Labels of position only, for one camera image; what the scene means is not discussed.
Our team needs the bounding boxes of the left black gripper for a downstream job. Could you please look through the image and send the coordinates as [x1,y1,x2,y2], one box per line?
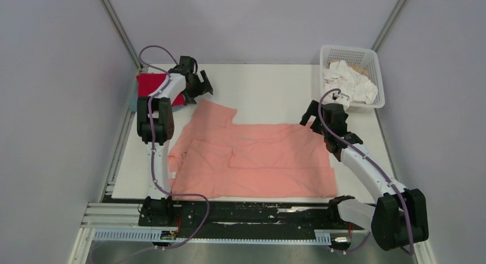
[182,72,214,105]

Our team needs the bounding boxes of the salmon pink t-shirt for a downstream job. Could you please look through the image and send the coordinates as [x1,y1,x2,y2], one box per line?
[168,100,338,199]

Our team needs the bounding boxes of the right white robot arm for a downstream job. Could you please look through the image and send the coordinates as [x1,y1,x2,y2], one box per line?
[300,100,429,251]

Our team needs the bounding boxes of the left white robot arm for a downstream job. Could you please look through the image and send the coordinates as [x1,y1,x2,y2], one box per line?
[137,56,336,200]

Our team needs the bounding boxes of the crumpled white t-shirt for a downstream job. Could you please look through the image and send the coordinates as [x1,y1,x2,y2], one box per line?
[323,68,378,104]

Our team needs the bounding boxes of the white plastic laundry basket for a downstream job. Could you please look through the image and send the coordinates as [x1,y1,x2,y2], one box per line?
[319,45,385,111]

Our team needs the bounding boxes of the folded red t-shirt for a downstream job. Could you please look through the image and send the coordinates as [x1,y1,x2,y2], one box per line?
[136,73,167,97]

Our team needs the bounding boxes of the beige t-shirt in basket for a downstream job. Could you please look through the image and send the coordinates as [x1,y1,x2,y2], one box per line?
[328,60,370,78]

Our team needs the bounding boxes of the folded teal t-shirt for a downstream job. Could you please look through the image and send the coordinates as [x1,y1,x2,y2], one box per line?
[128,88,138,112]

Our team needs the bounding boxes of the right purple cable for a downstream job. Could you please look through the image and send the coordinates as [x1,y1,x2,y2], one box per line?
[318,88,416,256]

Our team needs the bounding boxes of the purple cable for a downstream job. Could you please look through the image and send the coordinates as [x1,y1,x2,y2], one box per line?
[138,45,211,250]
[318,88,416,256]

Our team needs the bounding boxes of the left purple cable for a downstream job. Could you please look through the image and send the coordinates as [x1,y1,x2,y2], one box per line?
[138,45,211,250]

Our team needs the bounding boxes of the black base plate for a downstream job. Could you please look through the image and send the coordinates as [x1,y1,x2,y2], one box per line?
[137,198,360,241]

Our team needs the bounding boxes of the aluminium frame rail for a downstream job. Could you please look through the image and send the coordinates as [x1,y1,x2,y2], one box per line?
[81,199,351,245]

